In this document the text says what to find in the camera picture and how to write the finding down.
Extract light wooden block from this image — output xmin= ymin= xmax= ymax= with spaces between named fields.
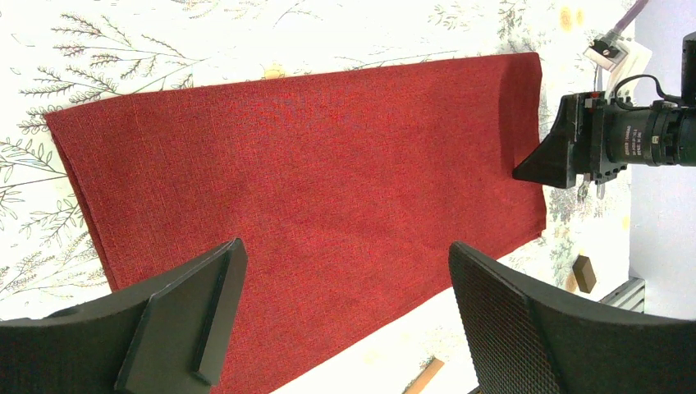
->
xmin=403 ymin=357 xmax=445 ymax=394

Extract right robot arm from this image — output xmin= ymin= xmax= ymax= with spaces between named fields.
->
xmin=512 ymin=34 xmax=695 ymax=190

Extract dark red cloth napkin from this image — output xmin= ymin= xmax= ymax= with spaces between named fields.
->
xmin=46 ymin=53 xmax=546 ymax=393

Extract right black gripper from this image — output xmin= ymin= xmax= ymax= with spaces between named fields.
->
xmin=512 ymin=91 xmax=628 ymax=189

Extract dark brown block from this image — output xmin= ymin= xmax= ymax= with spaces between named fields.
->
xmin=572 ymin=254 xmax=597 ymax=294

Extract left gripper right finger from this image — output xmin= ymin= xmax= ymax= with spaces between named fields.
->
xmin=449 ymin=241 xmax=695 ymax=393

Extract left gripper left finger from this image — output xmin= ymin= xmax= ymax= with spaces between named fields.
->
xmin=1 ymin=239 xmax=248 ymax=393

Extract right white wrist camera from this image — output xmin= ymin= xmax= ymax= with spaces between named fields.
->
xmin=584 ymin=33 xmax=653 ymax=100

